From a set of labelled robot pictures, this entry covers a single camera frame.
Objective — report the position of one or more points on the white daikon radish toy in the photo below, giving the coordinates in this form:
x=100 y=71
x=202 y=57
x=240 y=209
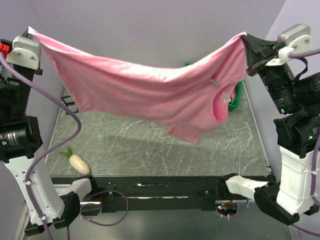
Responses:
x=76 y=162

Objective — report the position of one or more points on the aluminium rail frame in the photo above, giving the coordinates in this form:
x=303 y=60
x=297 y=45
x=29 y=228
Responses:
x=177 y=224

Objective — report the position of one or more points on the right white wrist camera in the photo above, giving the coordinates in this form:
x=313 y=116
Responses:
x=296 y=39

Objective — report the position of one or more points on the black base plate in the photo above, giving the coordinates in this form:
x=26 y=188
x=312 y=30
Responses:
x=151 y=193

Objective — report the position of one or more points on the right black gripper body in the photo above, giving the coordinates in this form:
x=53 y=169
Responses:
x=259 y=57

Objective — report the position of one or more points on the green plastic bin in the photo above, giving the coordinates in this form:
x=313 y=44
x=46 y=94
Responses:
x=200 y=98

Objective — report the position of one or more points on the pink t-shirt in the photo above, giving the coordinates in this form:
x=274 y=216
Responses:
x=128 y=89

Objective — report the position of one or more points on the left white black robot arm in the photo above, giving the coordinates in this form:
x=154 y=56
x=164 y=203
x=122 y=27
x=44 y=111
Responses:
x=21 y=145

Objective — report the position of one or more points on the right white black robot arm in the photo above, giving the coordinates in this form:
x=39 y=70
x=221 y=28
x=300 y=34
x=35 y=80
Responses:
x=297 y=97

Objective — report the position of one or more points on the small black square frame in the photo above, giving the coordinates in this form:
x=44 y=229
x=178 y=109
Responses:
x=69 y=102

